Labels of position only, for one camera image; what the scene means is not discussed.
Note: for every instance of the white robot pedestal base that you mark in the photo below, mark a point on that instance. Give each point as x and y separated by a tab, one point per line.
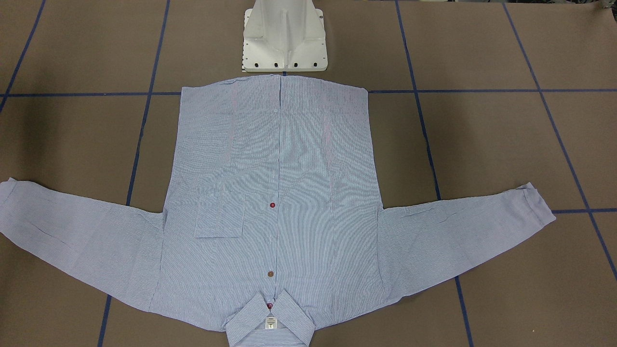
284	36

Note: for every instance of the blue striped button shirt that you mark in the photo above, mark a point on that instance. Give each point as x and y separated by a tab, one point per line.
273	225

